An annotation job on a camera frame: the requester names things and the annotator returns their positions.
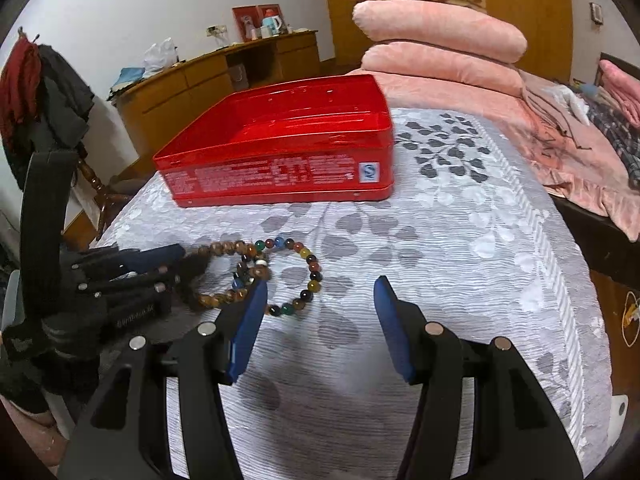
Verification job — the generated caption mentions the wooden wardrobe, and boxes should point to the wooden wardrobe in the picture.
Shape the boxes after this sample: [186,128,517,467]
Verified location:
[328,0,573,81]

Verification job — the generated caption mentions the grey leaf-pattern table cloth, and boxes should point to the grey leaf-pattern table cloth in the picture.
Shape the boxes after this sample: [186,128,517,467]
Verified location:
[94,106,615,478]

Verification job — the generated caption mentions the coat rack with clothes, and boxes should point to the coat rack with clothes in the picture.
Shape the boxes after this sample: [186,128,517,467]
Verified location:
[1,30,129,236]

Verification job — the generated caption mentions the red tin box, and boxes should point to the red tin box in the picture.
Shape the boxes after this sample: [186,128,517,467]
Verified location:
[153,74,394,207]

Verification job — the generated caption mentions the lower pink folded quilt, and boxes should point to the lower pink folded quilt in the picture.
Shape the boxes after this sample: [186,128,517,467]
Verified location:
[361,41,525,96]

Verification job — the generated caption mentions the plaid folded clothes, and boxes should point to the plaid folded clothes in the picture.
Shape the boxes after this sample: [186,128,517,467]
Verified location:
[588,100,640,188]

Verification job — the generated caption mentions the wall switch panel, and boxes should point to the wall switch panel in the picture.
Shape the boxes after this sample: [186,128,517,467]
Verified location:
[589,2,604,26]

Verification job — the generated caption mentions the blue folded cloth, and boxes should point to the blue folded cloth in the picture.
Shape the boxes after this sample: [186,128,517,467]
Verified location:
[110,67,145,94]

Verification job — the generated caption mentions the pink folded clothes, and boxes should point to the pink folded clothes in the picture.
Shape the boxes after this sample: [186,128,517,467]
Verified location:
[599,60,640,128]

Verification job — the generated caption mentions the white plastic bag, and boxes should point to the white plastic bag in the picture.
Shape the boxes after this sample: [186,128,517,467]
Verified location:
[143,38,179,78]

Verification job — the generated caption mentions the wooden sideboard cabinet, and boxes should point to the wooden sideboard cabinet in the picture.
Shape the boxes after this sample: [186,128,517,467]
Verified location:
[114,30,320,167]

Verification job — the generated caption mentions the multicolour bead bracelet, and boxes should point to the multicolour bead bracelet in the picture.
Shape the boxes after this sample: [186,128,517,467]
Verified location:
[232,235,324,318]

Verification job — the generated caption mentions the red picture frame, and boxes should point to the red picture frame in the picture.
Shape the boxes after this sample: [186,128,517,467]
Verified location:
[232,3,288,42]

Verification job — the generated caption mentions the light blue kettle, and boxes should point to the light blue kettle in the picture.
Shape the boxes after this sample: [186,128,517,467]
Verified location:
[262,14,283,38]

